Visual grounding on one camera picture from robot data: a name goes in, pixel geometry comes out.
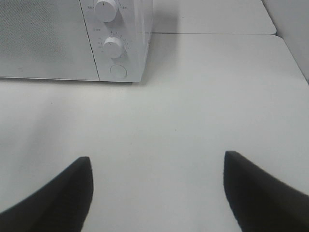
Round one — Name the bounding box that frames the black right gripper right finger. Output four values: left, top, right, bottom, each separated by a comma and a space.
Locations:
223, 151, 309, 232

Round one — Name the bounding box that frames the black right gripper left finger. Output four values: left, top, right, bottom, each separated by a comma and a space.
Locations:
0, 157, 94, 232

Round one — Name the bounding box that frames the round door release button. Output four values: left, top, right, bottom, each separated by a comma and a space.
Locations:
110, 65, 127, 79

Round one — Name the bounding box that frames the white control knob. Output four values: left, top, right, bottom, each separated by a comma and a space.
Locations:
94, 0, 118, 22
102, 37, 124, 58

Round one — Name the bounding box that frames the white microwave door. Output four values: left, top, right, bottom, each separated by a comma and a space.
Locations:
0, 0, 99, 81

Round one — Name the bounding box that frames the white microwave oven body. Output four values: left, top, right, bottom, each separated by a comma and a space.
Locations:
80, 0, 153, 83

